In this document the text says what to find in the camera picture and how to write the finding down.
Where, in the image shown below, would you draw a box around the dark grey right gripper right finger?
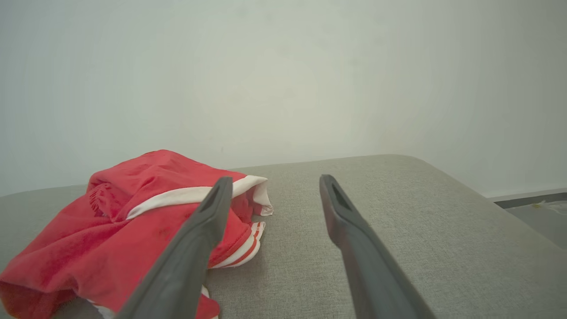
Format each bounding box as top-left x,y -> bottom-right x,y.
319,174 -> 437,319

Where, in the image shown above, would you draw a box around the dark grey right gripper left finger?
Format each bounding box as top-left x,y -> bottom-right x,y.
116,176 -> 234,319

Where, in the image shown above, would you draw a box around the red Bulls jersey white sleeves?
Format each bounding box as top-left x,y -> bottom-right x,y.
0,150 -> 274,319

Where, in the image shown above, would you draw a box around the white wall baseboard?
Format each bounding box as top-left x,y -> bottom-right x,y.
485,188 -> 567,209

